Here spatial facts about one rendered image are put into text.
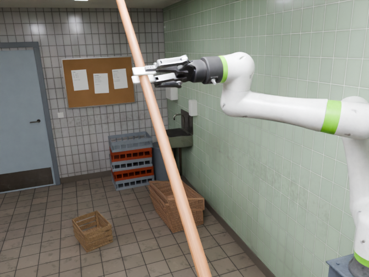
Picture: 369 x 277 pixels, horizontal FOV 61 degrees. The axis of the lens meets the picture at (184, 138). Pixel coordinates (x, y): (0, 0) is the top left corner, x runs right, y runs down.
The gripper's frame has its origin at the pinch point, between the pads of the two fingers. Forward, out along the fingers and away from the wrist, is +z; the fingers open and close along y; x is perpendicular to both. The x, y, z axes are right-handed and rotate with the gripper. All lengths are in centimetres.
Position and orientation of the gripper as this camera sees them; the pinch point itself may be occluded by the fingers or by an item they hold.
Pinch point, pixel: (143, 75)
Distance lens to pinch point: 102.1
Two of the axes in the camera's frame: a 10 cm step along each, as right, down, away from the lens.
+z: -9.3, 1.4, -3.3
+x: -2.9, -8.2, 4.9
